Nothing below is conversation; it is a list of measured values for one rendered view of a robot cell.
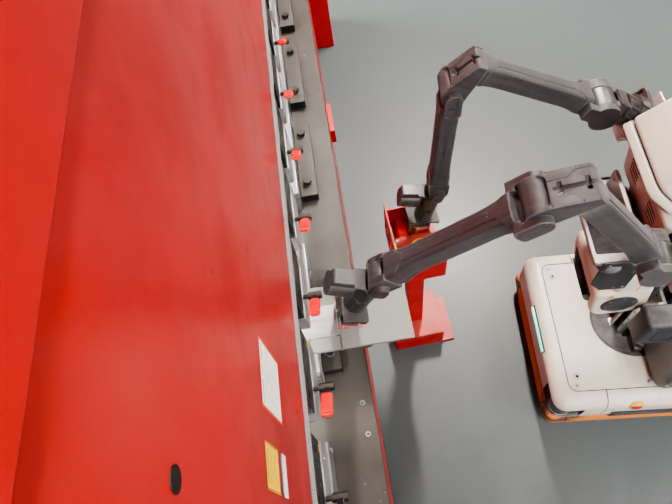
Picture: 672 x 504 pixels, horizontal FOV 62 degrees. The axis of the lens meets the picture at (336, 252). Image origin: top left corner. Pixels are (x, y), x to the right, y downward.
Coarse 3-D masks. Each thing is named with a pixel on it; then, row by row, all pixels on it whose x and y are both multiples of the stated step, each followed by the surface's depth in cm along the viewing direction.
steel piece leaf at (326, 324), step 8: (328, 312) 144; (336, 312) 143; (312, 320) 144; (320, 320) 143; (328, 320) 143; (336, 320) 143; (312, 328) 143; (320, 328) 142; (328, 328) 142; (336, 328) 142; (312, 336) 142; (320, 336) 141
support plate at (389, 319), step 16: (320, 288) 148; (400, 288) 145; (384, 304) 144; (400, 304) 143; (384, 320) 142; (400, 320) 141; (352, 336) 140; (368, 336) 140; (384, 336) 140; (400, 336) 139; (320, 352) 140
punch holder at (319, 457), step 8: (312, 440) 97; (312, 448) 96; (320, 448) 104; (320, 456) 103; (320, 464) 102; (320, 472) 100; (320, 480) 99; (328, 480) 107; (320, 488) 96; (328, 488) 105; (320, 496) 95
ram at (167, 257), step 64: (128, 0) 41; (192, 0) 62; (256, 0) 133; (128, 64) 39; (192, 64) 57; (256, 64) 111; (128, 128) 36; (192, 128) 53; (256, 128) 96; (64, 192) 27; (128, 192) 35; (192, 192) 49; (256, 192) 84; (64, 256) 26; (128, 256) 33; (192, 256) 46; (256, 256) 75; (64, 320) 25; (128, 320) 31; (192, 320) 43; (256, 320) 67; (64, 384) 24; (128, 384) 30; (192, 384) 40; (256, 384) 61; (64, 448) 23; (128, 448) 29; (192, 448) 38; (256, 448) 56
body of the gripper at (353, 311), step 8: (352, 296) 129; (344, 304) 133; (352, 304) 130; (360, 304) 129; (368, 304) 130; (344, 312) 132; (352, 312) 132; (360, 312) 133; (344, 320) 131; (352, 320) 131; (360, 320) 132; (368, 320) 133
